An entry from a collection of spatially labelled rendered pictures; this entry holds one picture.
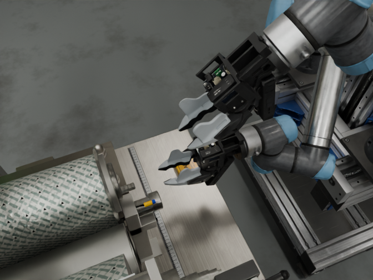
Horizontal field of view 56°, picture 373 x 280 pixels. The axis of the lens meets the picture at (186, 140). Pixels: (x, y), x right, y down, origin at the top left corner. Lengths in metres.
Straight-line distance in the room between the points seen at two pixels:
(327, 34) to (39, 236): 0.56
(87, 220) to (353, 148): 0.99
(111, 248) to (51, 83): 2.19
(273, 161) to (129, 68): 1.90
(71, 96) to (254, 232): 1.54
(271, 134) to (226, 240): 0.32
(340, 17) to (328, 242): 1.41
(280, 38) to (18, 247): 0.54
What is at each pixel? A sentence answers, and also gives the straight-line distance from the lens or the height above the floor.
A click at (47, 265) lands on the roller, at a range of 0.68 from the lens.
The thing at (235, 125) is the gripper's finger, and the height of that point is 1.40.
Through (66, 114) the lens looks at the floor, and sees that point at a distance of 2.53.
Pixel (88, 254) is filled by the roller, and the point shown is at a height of 1.23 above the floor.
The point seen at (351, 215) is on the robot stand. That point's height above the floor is 0.22.
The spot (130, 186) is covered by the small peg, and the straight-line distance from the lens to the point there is 0.69.
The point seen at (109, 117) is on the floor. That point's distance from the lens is 2.43.
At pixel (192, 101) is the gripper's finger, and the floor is 1.40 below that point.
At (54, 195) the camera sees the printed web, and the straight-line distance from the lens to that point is 0.64.
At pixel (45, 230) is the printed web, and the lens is 0.66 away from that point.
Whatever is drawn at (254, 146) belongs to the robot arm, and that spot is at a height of 1.13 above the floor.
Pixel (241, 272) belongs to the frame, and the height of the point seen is 1.44.
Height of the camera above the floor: 1.85
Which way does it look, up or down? 55 degrees down
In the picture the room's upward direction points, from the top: straight up
